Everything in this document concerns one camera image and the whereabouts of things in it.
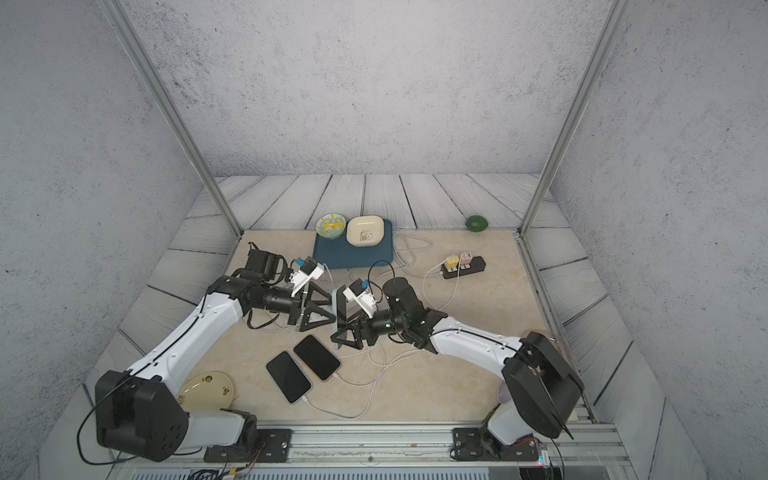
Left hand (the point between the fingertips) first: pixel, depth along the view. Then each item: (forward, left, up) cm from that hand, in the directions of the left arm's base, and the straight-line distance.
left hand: (334, 310), depth 72 cm
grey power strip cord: (+35, -18, -21) cm, 45 cm away
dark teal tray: (+38, +6, -22) cm, 45 cm away
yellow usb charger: (+27, -35, -15) cm, 46 cm away
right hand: (-4, -2, -4) cm, 6 cm away
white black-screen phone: (-7, +15, -23) cm, 29 cm away
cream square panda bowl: (+47, -4, -19) cm, 51 cm away
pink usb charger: (+28, -40, -14) cm, 50 cm away
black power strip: (+30, -45, -20) cm, 58 cm away
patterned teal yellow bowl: (+49, +9, -18) cm, 53 cm away
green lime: (+49, -48, -18) cm, 71 cm away
